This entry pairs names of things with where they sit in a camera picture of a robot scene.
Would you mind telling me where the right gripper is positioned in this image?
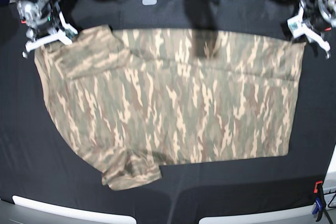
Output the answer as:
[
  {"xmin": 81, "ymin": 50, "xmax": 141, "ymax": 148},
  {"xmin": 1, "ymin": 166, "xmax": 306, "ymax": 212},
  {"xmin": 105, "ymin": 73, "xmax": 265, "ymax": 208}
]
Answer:
[{"xmin": 16, "ymin": 0, "xmax": 78, "ymax": 58}]

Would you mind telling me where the front right orange clamp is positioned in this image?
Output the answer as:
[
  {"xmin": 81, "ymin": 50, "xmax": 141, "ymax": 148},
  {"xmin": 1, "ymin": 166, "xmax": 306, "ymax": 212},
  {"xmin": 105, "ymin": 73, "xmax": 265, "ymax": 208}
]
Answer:
[{"xmin": 314, "ymin": 180, "xmax": 323, "ymax": 194}]

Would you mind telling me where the camouflage t-shirt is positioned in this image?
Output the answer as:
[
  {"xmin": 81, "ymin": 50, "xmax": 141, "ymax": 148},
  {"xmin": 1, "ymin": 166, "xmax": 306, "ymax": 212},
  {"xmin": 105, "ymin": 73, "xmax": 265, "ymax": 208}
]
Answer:
[{"xmin": 34, "ymin": 26, "xmax": 305, "ymax": 190}]

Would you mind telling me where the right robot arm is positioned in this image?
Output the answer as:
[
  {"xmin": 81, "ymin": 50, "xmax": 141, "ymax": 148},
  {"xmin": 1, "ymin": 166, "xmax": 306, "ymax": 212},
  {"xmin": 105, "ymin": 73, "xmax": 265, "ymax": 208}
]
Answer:
[{"xmin": 14, "ymin": 0, "xmax": 78, "ymax": 58}]

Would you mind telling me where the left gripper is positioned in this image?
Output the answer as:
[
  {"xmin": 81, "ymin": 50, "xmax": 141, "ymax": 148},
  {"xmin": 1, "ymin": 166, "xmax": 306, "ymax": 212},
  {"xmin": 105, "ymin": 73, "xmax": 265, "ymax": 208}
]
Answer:
[{"xmin": 287, "ymin": 0, "xmax": 335, "ymax": 59}]

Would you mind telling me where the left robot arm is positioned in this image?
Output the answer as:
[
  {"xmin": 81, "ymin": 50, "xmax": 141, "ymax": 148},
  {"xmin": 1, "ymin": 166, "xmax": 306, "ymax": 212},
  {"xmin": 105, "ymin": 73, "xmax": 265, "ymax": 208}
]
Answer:
[{"xmin": 287, "ymin": 0, "xmax": 335, "ymax": 59}]

